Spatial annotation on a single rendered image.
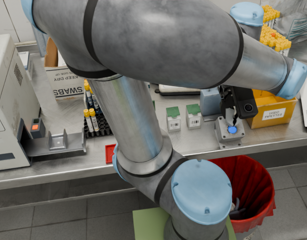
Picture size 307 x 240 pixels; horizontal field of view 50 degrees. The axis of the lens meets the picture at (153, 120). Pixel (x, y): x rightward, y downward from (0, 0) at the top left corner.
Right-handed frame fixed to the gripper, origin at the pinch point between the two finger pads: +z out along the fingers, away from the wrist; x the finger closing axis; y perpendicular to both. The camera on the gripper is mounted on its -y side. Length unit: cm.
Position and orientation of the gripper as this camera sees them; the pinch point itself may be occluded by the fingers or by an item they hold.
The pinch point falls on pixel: (233, 125)
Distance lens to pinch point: 99.2
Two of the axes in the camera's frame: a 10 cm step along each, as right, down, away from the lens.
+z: 0.6, 7.0, 7.1
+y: -1.3, -7.0, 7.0
